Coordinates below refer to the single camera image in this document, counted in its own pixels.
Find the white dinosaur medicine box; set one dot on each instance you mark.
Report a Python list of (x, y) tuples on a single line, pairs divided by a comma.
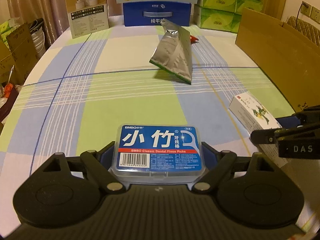
[(253, 115)]

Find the green tissue pack bundle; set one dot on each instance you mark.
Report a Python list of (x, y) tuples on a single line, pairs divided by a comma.
[(223, 15)]

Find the white humidifier product box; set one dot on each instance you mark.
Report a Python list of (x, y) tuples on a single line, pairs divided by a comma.
[(86, 16)]

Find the red candy wrapper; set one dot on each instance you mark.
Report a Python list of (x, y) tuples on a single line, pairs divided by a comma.
[(193, 39)]

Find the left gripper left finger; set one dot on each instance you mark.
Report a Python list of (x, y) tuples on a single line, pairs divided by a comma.
[(96, 164)]

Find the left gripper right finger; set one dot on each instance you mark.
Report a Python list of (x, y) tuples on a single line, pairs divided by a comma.
[(218, 164)]

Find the clear plastic floss box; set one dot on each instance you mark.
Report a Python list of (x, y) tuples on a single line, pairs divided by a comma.
[(149, 154)]

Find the dark blue milk carton box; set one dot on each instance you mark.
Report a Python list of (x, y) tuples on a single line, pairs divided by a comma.
[(152, 12)]

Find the checked tablecloth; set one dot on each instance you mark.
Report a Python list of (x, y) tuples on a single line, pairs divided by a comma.
[(83, 89)]

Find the wall power socket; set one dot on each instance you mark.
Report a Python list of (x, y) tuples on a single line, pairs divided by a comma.
[(315, 14), (306, 9)]

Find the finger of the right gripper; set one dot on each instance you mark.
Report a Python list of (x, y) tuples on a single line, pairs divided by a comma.
[(302, 135), (308, 115)]

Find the pink curtain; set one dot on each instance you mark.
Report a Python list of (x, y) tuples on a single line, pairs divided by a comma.
[(53, 12)]

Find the quilted beige chair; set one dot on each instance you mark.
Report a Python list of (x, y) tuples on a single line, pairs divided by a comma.
[(305, 28)]

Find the brown cardboard box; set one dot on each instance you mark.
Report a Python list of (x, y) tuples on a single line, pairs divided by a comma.
[(287, 57)]

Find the brown cardboard boxes stack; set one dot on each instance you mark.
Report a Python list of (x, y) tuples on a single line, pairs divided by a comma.
[(22, 45)]

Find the silver foil pouch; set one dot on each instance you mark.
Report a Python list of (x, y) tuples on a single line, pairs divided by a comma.
[(173, 53)]

